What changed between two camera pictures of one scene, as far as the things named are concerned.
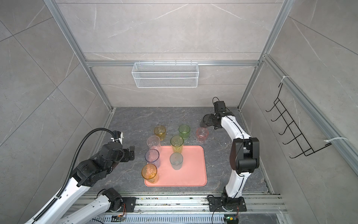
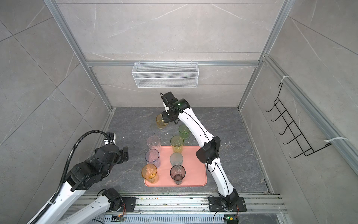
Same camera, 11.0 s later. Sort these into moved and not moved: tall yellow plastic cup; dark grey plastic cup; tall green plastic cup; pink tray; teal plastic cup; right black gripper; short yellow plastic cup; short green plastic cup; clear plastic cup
Moved: short yellow plastic cup; dark grey plastic cup; right black gripper
Not moved: tall green plastic cup; pink tray; short green plastic cup; tall yellow plastic cup; clear plastic cup; teal plastic cup
